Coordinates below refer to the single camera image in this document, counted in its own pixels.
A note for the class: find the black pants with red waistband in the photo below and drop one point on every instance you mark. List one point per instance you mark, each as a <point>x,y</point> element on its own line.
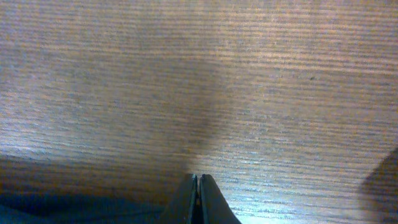
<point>42,209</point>

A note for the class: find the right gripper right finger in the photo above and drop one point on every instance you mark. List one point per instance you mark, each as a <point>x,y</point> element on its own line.
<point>214,206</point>

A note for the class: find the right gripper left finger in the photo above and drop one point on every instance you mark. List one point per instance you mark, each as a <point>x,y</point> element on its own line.
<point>181,208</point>

